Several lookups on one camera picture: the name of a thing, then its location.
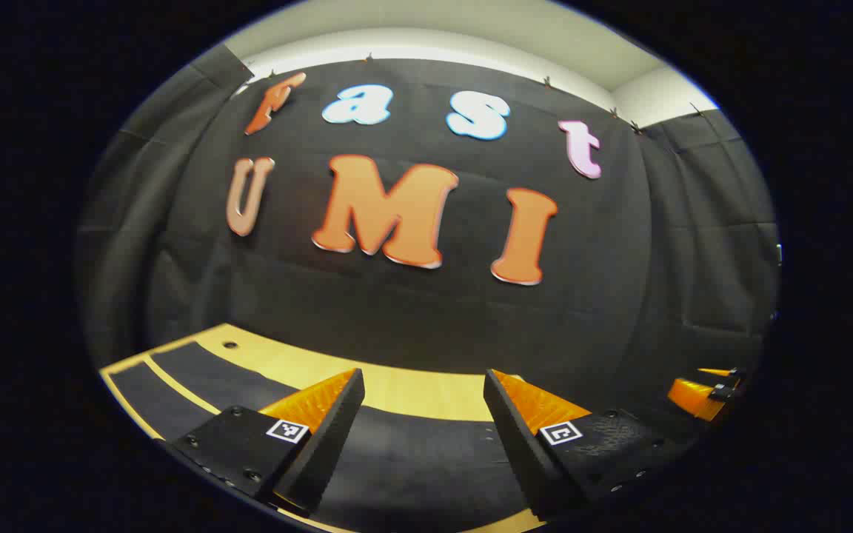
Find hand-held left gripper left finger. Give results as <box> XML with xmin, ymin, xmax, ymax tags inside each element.
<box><xmin>167</xmin><ymin>368</ymin><xmax>366</xmax><ymax>517</ymax></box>

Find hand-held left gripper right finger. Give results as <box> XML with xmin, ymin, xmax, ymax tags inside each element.
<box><xmin>483</xmin><ymin>369</ymin><xmax>686</xmax><ymax>519</ymax></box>

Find dark grey jeans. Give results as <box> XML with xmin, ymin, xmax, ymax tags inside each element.
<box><xmin>108</xmin><ymin>341</ymin><xmax>546</xmax><ymax>531</ymax></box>

